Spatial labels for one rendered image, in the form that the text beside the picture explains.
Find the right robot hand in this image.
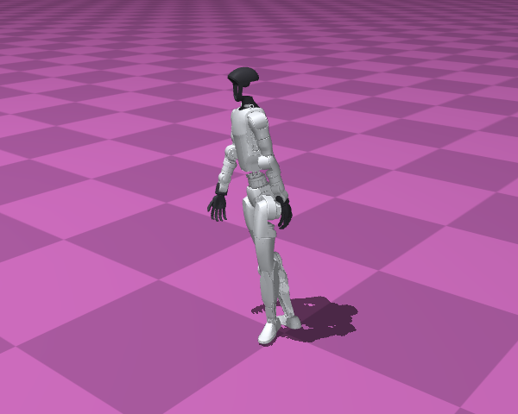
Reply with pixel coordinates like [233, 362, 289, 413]
[207, 183, 228, 222]

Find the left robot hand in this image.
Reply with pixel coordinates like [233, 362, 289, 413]
[275, 196, 293, 229]

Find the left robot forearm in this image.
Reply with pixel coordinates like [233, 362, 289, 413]
[266, 155, 288, 203]

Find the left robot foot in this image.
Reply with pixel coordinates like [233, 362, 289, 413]
[258, 317, 281, 344]

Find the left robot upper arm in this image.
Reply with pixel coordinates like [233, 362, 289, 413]
[247, 111, 274, 170]

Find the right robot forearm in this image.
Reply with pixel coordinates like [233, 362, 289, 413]
[218, 155, 237, 193]

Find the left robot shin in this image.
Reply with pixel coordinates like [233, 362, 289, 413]
[260, 260, 280, 324]

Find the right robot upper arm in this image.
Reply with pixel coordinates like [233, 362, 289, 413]
[224, 109, 237, 160]

